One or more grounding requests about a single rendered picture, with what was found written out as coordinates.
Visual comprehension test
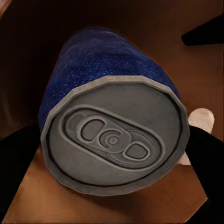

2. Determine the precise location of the trash can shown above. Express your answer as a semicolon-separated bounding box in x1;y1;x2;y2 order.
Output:
0;0;224;224

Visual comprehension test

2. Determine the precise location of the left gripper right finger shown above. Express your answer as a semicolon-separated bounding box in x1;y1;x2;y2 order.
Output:
185;126;224;224

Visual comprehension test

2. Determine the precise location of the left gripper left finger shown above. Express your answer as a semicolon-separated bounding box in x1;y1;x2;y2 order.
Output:
0;124;41;224

